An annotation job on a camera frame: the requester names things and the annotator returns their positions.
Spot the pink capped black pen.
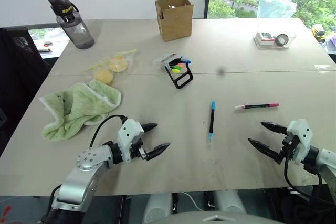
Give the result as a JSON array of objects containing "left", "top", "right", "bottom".
[{"left": 234, "top": 102, "right": 280, "bottom": 111}]

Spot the green towel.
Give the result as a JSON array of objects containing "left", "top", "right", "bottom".
[{"left": 39, "top": 79, "right": 123, "bottom": 142}]

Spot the grey water bottle black lid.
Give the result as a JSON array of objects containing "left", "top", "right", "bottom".
[{"left": 47, "top": 0, "right": 96, "bottom": 50}]

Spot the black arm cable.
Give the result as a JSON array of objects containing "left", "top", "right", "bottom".
[
  {"left": 89, "top": 114, "right": 127, "bottom": 148},
  {"left": 283, "top": 153, "right": 336, "bottom": 207}
]

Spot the white thin cable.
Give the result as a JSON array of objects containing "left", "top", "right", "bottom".
[{"left": 180, "top": 191, "right": 203, "bottom": 212}]

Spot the black metal bracket stand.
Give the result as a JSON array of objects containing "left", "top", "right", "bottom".
[{"left": 164, "top": 60, "right": 194, "bottom": 89}]

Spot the pack of coloured highlighters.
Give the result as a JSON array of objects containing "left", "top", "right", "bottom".
[{"left": 154, "top": 52, "right": 193, "bottom": 74}]

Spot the grey tape roll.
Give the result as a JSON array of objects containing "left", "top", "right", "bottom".
[{"left": 275, "top": 34, "right": 290, "bottom": 47}]

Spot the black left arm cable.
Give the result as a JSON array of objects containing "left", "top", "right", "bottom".
[{"left": 89, "top": 114, "right": 127, "bottom": 148}]

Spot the clear zip plastic bag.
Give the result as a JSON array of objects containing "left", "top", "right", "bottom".
[{"left": 83, "top": 48, "right": 139, "bottom": 86}]

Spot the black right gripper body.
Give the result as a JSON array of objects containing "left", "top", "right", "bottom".
[{"left": 275, "top": 132, "right": 299, "bottom": 166}]

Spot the yellow can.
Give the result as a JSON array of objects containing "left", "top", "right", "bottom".
[{"left": 311, "top": 23, "right": 328, "bottom": 42}]

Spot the brown cardboard box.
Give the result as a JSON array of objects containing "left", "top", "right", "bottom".
[{"left": 154, "top": 0, "right": 195, "bottom": 42}]

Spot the grey robot torso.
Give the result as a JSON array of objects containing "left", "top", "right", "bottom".
[{"left": 145, "top": 190, "right": 279, "bottom": 224}]

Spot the clear plastic tray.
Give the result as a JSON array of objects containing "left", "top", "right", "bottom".
[{"left": 253, "top": 30, "right": 297, "bottom": 50}]

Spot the yellow round sponge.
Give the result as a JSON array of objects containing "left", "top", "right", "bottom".
[
  {"left": 93, "top": 68, "right": 115, "bottom": 85},
  {"left": 108, "top": 56, "right": 130, "bottom": 73}
]

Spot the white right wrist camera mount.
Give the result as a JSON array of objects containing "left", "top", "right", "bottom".
[{"left": 286, "top": 119, "right": 314, "bottom": 166}]

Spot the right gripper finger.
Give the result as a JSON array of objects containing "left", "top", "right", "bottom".
[
  {"left": 260, "top": 121, "right": 289, "bottom": 134},
  {"left": 247, "top": 137, "right": 282, "bottom": 164}
]

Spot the light blue plastic bag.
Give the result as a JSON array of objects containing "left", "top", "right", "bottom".
[{"left": 257, "top": 0, "right": 298, "bottom": 19}]

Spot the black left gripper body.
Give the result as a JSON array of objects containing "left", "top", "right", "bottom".
[{"left": 130, "top": 130, "right": 149, "bottom": 161}]

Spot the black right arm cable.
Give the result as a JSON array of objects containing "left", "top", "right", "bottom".
[{"left": 283, "top": 153, "right": 336, "bottom": 207}]

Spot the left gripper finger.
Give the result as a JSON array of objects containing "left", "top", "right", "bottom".
[
  {"left": 141, "top": 123, "right": 159, "bottom": 134},
  {"left": 145, "top": 142, "right": 172, "bottom": 162}
]

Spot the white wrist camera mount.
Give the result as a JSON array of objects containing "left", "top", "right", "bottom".
[
  {"left": 286, "top": 119, "right": 314, "bottom": 166},
  {"left": 117, "top": 119, "right": 145, "bottom": 162}
]

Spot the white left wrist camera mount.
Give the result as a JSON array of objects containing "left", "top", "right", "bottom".
[{"left": 117, "top": 119, "right": 145, "bottom": 162}]

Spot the blue capped black pen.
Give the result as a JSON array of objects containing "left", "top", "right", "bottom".
[{"left": 208, "top": 100, "right": 217, "bottom": 145}]

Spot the black mesh office chair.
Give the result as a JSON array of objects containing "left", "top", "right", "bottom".
[{"left": 0, "top": 27, "right": 51, "bottom": 133}]

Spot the red and white small box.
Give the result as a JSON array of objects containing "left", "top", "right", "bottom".
[{"left": 258, "top": 31, "right": 277, "bottom": 45}]

